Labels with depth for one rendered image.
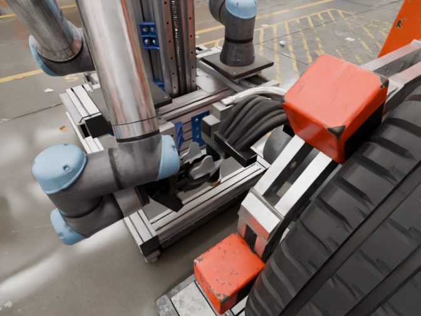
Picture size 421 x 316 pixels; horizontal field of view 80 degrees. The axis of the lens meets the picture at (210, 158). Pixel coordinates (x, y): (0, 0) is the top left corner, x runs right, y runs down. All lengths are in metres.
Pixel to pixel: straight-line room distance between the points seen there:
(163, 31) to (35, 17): 0.45
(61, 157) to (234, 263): 0.31
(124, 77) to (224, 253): 0.31
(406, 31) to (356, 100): 0.63
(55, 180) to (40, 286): 1.17
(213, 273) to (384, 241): 0.24
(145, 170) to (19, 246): 1.37
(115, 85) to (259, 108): 0.23
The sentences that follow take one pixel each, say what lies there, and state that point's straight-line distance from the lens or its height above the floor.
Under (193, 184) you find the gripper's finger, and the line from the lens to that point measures 0.56.
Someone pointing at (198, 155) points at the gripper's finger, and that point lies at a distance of 0.62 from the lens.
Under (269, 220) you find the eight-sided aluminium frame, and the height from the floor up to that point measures 0.97.
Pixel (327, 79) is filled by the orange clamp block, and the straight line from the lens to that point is 0.29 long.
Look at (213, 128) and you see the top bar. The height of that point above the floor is 0.97.
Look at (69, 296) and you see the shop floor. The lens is 1.48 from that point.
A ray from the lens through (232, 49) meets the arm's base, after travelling 1.08.
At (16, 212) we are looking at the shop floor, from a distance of 1.90.
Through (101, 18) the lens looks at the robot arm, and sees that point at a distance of 0.43.
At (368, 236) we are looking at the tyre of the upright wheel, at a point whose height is 1.06.
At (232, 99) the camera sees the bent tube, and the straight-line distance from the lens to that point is 0.50.
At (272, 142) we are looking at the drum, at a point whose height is 0.88.
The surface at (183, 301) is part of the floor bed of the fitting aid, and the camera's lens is 1.24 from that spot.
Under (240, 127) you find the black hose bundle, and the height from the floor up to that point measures 1.01.
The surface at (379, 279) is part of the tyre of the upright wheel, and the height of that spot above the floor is 1.04.
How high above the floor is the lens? 1.27
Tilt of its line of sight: 45 degrees down
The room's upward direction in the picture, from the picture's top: straight up
